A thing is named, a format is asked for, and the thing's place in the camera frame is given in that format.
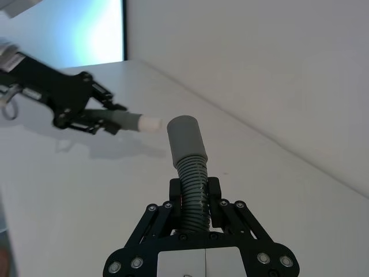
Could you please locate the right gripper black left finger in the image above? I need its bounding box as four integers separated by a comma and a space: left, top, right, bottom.
103, 178, 185, 277

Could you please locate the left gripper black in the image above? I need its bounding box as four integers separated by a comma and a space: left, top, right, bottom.
7, 51, 128, 136

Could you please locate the thin dark looped cable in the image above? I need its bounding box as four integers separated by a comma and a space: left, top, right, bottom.
0, 85, 20, 121

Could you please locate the grey hose with white tip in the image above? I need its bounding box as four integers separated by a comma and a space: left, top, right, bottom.
82, 107, 163, 134

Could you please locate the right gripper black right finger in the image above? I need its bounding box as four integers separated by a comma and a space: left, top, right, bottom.
207, 177, 301, 277

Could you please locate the bright screen with dark frame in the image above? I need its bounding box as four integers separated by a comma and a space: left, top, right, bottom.
0, 0, 129, 72

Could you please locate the pale grey box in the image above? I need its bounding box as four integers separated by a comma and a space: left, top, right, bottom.
0, 0, 42, 20

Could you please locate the grey corrugated hose with cuff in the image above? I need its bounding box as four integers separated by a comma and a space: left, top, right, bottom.
167, 115, 212, 235

